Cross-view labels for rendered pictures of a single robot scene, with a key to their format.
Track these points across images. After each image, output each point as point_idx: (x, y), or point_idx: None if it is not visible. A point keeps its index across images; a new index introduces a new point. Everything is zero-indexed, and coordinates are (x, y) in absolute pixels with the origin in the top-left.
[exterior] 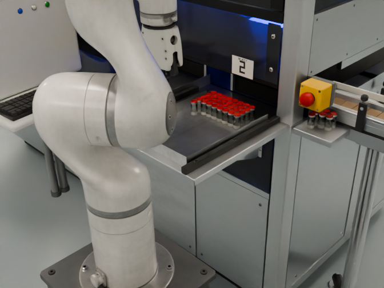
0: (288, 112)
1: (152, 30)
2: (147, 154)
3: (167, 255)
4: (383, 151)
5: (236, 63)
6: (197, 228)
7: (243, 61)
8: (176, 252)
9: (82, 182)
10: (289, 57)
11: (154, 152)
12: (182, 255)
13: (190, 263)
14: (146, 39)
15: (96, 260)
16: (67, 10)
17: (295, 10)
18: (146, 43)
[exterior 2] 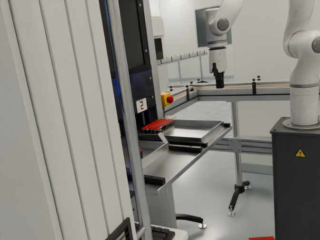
0: (162, 115)
1: (223, 50)
2: (218, 136)
3: (286, 120)
4: (169, 115)
5: (139, 105)
6: None
7: (141, 101)
8: (281, 122)
9: (319, 71)
10: (157, 85)
11: (215, 135)
12: (281, 121)
13: (283, 119)
14: (221, 56)
15: (318, 112)
16: (313, 3)
17: (155, 60)
18: (221, 59)
